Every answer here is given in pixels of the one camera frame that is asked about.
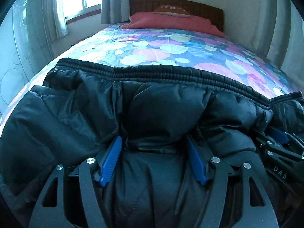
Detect black quilted puffer jacket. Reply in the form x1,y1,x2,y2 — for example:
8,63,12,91
1,59,303,227

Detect grey curtain right side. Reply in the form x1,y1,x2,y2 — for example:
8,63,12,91
253,0,303,87

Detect colourful dotted bed quilt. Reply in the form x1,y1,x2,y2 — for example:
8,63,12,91
1,25,303,133

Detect dark wooden headboard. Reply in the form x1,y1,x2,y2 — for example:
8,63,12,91
129,0,224,32

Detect small red embroidered cushion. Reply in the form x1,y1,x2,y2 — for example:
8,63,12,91
153,5,191,18

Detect white patterned wardrobe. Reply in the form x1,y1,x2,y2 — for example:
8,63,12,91
0,0,53,113

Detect red pillow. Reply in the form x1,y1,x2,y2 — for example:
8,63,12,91
121,12,225,38

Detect white curtain left of window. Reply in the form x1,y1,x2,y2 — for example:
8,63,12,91
42,0,68,42

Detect grey curtain beside headboard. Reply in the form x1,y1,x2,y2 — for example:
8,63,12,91
101,0,130,24

